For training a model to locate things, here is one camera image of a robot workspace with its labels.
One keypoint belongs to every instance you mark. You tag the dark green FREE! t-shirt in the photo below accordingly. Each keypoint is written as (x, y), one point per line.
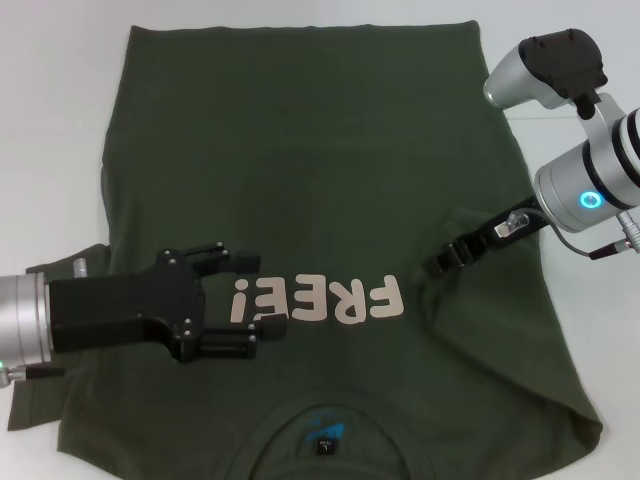
(310, 175)

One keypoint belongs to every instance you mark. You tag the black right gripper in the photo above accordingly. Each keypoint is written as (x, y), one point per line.
(484, 241)

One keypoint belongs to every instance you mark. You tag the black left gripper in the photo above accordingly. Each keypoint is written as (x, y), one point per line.
(115, 305)

